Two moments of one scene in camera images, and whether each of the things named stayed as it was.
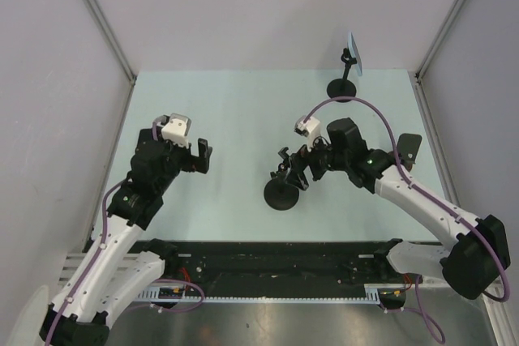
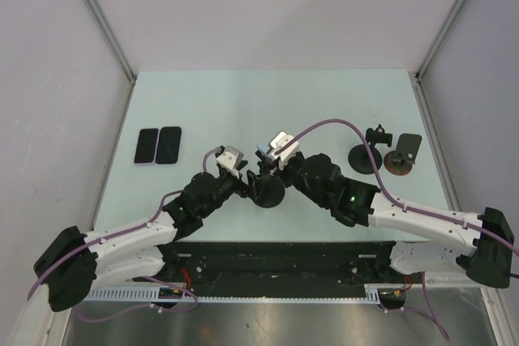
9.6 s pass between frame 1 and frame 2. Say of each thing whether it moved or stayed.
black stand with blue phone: moved
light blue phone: moved
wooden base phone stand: stayed
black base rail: stayed
